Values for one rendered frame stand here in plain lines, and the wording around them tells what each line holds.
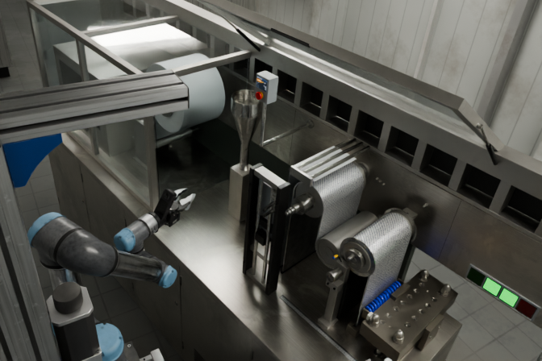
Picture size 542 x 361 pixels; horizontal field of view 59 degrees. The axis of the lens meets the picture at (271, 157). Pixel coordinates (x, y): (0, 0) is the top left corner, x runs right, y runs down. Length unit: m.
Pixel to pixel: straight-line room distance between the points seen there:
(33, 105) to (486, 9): 3.79
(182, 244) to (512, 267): 1.30
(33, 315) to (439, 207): 1.35
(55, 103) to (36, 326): 0.42
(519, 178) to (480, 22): 2.76
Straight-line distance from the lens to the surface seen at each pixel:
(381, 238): 1.71
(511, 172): 1.66
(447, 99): 1.19
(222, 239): 2.20
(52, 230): 1.48
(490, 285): 1.89
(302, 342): 1.87
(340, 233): 1.80
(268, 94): 1.74
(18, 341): 1.04
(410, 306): 1.91
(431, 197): 1.83
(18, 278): 0.93
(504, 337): 3.44
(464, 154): 1.71
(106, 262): 1.45
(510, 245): 1.78
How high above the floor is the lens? 2.41
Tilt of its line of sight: 34 degrees down
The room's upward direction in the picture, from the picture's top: 6 degrees clockwise
